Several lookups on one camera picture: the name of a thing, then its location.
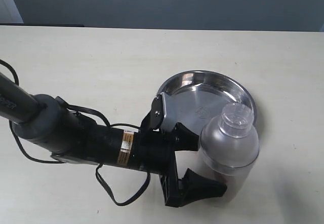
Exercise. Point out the round stainless steel tray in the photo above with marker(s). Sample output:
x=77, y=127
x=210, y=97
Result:
x=200, y=95

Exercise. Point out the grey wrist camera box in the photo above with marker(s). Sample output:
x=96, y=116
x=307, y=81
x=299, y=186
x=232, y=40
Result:
x=170, y=115

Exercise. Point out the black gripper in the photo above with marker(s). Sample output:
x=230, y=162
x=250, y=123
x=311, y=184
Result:
x=154, y=153

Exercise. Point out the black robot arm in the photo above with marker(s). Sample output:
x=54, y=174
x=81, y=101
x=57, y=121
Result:
x=71, y=135

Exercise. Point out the clear plastic shaker bottle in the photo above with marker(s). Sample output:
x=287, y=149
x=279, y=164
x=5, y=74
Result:
x=228, y=148

